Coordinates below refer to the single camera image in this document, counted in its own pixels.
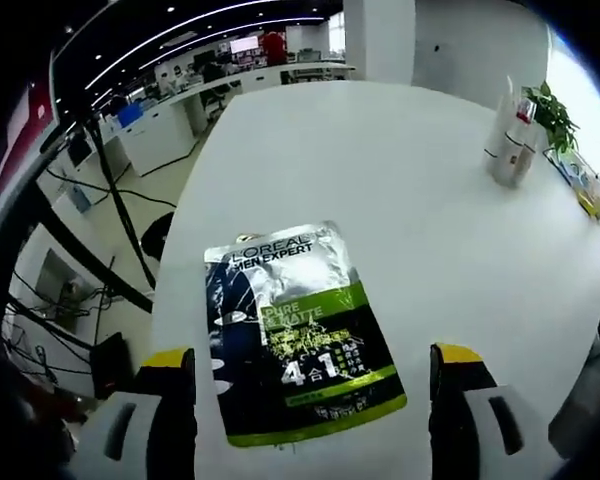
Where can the blue box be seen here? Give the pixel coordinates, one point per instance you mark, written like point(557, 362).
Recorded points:
point(131, 115)

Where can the black box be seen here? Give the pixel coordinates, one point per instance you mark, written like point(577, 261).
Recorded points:
point(110, 365)

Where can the green potted plant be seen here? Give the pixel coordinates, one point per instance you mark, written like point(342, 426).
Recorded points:
point(555, 115)

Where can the tall white skincare tube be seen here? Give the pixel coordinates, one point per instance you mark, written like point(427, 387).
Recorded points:
point(500, 130)

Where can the small yellow packet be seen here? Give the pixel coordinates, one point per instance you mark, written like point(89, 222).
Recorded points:
point(595, 205)

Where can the bright display screen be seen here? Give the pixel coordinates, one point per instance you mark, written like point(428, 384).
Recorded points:
point(245, 45)

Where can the long white counter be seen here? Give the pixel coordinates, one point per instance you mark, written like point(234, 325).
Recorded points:
point(155, 145)

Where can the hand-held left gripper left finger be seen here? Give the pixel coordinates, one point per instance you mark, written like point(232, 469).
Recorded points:
point(170, 410)

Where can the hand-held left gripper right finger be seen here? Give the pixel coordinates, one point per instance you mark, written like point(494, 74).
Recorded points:
point(455, 410)

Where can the green black skincare sachet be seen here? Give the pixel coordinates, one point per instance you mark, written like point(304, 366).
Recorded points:
point(290, 320)

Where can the white desk black legs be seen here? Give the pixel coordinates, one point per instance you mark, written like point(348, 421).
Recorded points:
point(130, 289)

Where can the black rounded object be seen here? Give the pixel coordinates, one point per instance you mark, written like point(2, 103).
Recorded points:
point(156, 237)

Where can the grey mesh office chair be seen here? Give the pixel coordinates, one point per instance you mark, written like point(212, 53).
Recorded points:
point(590, 380)

